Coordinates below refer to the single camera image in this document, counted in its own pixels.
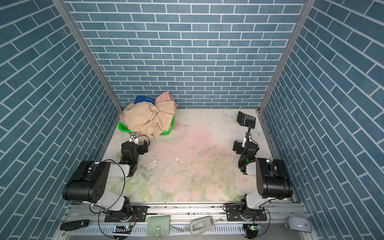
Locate circuit board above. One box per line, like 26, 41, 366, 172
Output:
113, 226, 132, 240
243, 224, 262, 240

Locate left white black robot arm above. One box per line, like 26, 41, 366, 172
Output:
63, 141, 149, 223

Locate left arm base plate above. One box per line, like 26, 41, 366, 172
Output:
105, 206, 148, 223

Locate white computer mouse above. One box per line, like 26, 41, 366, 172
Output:
285, 216, 313, 233

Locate right circuit board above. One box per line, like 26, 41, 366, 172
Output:
243, 224, 262, 240

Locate beige drawstring shorts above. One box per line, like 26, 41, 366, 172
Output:
121, 101, 178, 138

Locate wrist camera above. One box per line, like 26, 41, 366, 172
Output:
129, 133, 140, 145
242, 133, 252, 148

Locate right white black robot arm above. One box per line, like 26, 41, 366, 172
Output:
233, 139, 294, 221

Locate pink shorts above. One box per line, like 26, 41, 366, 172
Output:
155, 92, 175, 104

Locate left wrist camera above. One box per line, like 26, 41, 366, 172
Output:
129, 133, 140, 145

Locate left circuit board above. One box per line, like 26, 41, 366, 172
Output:
113, 226, 132, 240

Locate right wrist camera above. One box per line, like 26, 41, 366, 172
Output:
242, 133, 252, 148

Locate light green wallet pouch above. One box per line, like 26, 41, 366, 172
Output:
147, 215, 171, 238

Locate black calculator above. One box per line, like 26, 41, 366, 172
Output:
237, 111, 256, 129

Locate green plastic basket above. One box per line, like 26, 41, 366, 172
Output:
118, 119, 175, 136

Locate black remote control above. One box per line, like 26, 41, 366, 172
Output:
60, 220, 90, 231

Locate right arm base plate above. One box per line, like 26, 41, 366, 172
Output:
222, 204, 267, 222

